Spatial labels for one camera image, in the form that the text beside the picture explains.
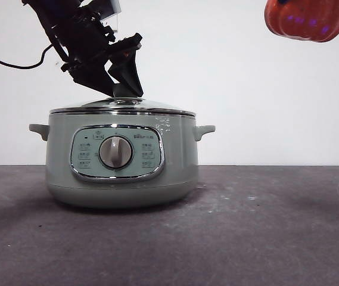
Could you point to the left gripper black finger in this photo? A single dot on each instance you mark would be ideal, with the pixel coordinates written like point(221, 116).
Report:
point(127, 71)
point(91, 74)

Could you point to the glass lid with green knob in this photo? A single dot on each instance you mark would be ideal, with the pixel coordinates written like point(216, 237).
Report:
point(157, 108)

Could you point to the orange pumpkin with green stem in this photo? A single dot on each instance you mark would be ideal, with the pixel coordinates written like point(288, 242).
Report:
point(306, 18)

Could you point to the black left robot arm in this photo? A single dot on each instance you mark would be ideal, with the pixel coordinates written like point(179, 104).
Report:
point(71, 26)

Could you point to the pale green electric pot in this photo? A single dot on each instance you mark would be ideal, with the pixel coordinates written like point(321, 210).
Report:
point(175, 161)

